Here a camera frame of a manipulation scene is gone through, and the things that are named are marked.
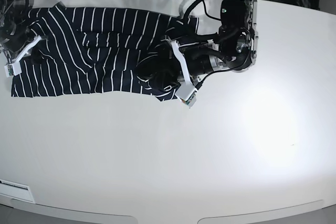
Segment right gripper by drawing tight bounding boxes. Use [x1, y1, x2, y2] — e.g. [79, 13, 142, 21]
[1, 23, 46, 64]

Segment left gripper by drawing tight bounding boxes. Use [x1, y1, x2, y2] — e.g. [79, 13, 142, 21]
[136, 48, 223, 94]

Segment navy white striped T-shirt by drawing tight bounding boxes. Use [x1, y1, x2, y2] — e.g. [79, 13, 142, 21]
[10, 2, 200, 103]

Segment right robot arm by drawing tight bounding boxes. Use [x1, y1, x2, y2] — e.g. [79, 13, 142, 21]
[1, 0, 36, 63]

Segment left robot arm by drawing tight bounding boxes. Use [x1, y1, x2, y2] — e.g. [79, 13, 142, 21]
[136, 0, 258, 92]

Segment white label sticker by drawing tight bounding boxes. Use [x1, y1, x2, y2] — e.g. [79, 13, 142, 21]
[0, 179, 35, 204]

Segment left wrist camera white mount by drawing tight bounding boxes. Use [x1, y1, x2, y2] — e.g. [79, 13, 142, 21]
[163, 36, 200, 108]

